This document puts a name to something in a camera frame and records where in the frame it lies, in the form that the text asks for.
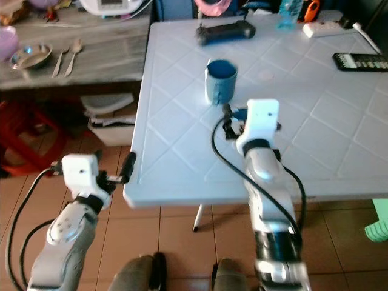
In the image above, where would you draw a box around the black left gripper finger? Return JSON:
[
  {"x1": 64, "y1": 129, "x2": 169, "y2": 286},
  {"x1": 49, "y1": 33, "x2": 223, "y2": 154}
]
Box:
[{"x1": 122, "y1": 151, "x2": 138, "y2": 185}]

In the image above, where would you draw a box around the blue cup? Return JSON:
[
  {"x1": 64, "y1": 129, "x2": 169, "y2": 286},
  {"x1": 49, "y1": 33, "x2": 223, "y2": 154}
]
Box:
[{"x1": 204, "y1": 58, "x2": 239, "y2": 106}]

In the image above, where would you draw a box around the white storage box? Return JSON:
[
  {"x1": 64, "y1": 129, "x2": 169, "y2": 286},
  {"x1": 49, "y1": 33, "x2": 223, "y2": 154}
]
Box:
[{"x1": 81, "y1": 92, "x2": 139, "y2": 147}]

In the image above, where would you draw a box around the black game controller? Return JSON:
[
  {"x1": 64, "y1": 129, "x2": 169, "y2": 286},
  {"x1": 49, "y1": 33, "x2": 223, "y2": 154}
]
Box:
[{"x1": 195, "y1": 20, "x2": 257, "y2": 47}]

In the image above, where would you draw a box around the metal table leg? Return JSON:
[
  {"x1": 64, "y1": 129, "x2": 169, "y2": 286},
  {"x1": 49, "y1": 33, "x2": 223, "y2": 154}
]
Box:
[{"x1": 192, "y1": 204, "x2": 205, "y2": 233}]

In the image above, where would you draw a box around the white plastic table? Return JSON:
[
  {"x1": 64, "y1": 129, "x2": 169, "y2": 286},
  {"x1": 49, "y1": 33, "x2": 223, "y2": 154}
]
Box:
[{"x1": 123, "y1": 10, "x2": 388, "y2": 209}]

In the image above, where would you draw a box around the grey left robot foot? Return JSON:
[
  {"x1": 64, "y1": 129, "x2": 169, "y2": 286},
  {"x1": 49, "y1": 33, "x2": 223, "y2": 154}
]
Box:
[{"x1": 115, "y1": 253, "x2": 168, "y2": 291}]

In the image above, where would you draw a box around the grey robot foot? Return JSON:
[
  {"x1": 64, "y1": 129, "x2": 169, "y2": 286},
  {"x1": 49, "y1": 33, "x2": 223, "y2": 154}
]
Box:
[
  {"x1": 115, "y1": 253, "x2": 168, "y2": 291},
  {"x1": 212, "y1": 258, "x2": 250, "y2": 291}
]

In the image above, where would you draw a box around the red plastic stool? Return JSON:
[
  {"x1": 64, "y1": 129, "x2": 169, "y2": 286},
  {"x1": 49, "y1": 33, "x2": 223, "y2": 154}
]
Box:
[{"x1": 0, "y1": 100, "x2": 65, "y2": 177}]

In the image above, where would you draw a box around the pink round object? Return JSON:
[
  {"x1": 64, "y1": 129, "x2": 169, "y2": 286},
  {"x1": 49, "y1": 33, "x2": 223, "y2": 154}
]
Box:
[{"x1": 195, "y1": 0, "x2": 232, "y2": 18}]

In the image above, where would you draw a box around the grey stone counter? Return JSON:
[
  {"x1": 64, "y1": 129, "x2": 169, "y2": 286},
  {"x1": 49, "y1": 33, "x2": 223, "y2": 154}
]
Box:
[{"x1": 0, "y1": 11, "x2": 152, "y2": 93}]

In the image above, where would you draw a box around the blue plastic water bottle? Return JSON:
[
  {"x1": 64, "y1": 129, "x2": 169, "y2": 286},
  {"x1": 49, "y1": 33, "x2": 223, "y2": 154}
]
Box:
[{"x1": 277, "y1": 0, "x2": 303, "y2": 31}]

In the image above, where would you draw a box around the steel fork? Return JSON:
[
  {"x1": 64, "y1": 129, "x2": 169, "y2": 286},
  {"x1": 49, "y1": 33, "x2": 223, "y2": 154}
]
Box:
[{"x1": 52, "y1": 48, "x2": 69, "y2": 78}]

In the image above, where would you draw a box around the white power strip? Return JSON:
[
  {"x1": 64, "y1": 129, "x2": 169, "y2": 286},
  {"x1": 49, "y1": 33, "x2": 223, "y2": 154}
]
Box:
[{"x1": 303, "y1": 21, "x2": 353, "y2": 39}]

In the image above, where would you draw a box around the orange black gadget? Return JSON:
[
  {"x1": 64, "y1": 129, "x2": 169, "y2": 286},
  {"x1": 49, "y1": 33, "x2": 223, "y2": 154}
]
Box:
[{"x1": 303, "y1": 0, "x2": 321, "y2": 24}]

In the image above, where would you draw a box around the steel bowl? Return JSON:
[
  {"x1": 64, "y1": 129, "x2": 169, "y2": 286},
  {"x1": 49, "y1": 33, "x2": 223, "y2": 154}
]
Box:
[{"x1": 10, "y1": 43, "x2": 54, "y2": 70}]

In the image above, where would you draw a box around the grey right robot foot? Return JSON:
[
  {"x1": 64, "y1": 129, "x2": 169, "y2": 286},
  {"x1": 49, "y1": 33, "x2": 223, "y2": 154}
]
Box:
[{"x1": 212, "y1": 258, "x2": 250, "y2": 291}]

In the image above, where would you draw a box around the purple plastic bowl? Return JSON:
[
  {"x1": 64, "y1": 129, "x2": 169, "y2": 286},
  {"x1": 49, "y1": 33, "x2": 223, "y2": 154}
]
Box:
[{"x1": 0, "y1": 26, "x2": 20, "y2": 62}]

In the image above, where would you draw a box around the white kitchen appliance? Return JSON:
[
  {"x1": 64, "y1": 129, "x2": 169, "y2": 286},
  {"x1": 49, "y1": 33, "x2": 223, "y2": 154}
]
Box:
[{"x1": 78, "y1": 0, "x2": 150, "y2": 16}]

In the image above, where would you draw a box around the green plastic stool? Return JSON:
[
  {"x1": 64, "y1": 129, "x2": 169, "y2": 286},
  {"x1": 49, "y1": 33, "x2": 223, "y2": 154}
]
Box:
[{"x1": 364, "y1": 198, "x2": 388, "y2": 243}]

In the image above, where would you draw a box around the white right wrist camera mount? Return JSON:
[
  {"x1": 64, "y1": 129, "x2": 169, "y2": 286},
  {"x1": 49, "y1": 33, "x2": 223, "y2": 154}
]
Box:
[{"x1": 236, "y1": 98, "x2": 281, "y2": 153}]

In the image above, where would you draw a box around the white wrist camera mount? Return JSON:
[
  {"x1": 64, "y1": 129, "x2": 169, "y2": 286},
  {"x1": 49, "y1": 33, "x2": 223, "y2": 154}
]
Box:
[
  {"x1": 236, "y1": 98, "x2": 281, "y2": 153},
  {"x1": 62, "y1": 153, "x2": 103, "y2": 196}
]

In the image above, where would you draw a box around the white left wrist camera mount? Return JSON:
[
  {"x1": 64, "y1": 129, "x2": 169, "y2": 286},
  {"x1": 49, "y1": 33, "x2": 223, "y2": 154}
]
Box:
[{"x1": 62, "y1": 153, "x2": 103, "y2": 196}]

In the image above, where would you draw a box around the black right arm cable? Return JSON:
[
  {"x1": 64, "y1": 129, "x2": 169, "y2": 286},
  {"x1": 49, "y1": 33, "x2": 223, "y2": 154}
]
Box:
[{"x1": 211, "y1": 116, "x2": 307, "y2": 240}]

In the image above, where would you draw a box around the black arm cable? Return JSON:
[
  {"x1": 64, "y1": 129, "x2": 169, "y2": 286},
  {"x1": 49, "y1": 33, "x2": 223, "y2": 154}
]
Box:
[
  {"x1": 6, "y1": 167, "x2": 66, "y2": 291},
  {"x1": 211, "y1": 116, "x2": 307, "y2": 240}
]

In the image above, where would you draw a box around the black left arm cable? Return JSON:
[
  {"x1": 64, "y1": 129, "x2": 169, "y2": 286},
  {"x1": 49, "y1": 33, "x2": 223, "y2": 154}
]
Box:
[{"x1": 6, "y1": 167, "x2": 66, "y2": 291}]

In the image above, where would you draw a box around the white plug with cable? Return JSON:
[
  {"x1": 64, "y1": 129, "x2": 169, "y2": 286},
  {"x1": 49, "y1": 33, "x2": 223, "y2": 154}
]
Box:
[{"x1": 352, "y1": 22, "x2": 388, "y2": 56}]

